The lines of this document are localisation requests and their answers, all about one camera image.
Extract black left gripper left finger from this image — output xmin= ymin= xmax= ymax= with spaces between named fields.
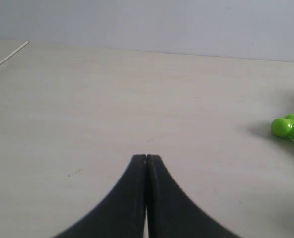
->
xmin=56 ymin=154 xmax=146 ymax=238

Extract green bone dog toy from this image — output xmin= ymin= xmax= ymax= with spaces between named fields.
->
xmin=271 ymin=114 xmax=294 ymax=141

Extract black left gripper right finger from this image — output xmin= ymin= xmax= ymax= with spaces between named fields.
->
xmin=146 ymin=155 xmax=239 ymax=238

